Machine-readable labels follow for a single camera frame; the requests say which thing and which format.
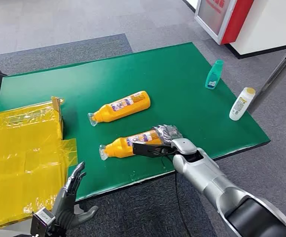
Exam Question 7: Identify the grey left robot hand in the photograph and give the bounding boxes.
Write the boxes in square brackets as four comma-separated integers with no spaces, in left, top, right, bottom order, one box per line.
[51,161,100,232]

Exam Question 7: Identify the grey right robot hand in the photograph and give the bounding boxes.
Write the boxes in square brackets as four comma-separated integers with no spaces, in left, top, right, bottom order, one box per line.
[132,124,183,159]

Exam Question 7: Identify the orange bottle with clear cap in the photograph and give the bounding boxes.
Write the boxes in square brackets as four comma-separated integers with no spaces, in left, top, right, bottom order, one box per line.
[88,90,151,127]
[99,129,164,161]

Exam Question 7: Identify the teal plastic bottle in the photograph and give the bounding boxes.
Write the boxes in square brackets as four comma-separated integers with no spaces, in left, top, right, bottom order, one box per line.
[204,59,225,90]

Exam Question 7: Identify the white bottle with yellow cap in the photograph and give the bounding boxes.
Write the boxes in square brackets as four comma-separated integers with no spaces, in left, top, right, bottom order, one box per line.
[229,87,256,121]

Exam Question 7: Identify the green table mat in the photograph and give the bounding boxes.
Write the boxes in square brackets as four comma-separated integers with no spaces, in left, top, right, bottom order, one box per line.
[0,41,271,202]

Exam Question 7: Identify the yellow plastic wrapped box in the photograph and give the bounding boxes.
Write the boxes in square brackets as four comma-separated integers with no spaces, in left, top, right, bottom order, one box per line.
[0,98,79,232]

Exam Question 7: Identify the brown cardboard piece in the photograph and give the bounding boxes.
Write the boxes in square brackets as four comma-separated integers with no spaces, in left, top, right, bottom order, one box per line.
[51,96,64,133]

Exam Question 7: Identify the red and white cabinet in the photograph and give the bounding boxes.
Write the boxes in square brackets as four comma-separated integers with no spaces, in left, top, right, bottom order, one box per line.
[194,0,255,46]

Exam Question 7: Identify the metal pole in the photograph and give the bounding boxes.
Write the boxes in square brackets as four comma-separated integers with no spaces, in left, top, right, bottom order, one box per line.
[247,40,286,115]

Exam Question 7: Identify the white counter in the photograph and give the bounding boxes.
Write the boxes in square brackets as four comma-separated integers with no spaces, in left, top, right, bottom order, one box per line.
[226,0,286,60]

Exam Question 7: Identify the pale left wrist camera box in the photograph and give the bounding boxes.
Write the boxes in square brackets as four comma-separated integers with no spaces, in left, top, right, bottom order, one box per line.
[30,207,57,237]

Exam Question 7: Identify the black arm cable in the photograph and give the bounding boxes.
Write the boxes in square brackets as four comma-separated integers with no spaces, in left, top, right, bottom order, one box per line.
[161,156,192,237]

